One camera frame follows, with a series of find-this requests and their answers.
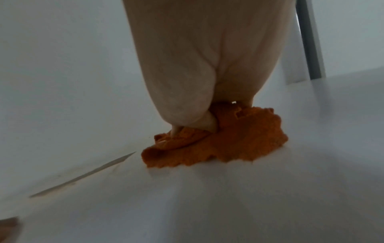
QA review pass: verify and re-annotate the person's left hand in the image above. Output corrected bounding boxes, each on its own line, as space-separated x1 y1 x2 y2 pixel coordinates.
0 215 22 243

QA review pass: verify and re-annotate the person's right hand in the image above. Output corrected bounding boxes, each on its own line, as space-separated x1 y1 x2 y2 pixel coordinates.
121 0 296 139

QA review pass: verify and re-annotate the red cleaning cloth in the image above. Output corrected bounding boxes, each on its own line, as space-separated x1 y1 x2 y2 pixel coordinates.
141 102 289 169

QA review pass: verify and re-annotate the white metal shelf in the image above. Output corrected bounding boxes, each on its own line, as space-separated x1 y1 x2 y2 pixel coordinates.
0 0 384 243

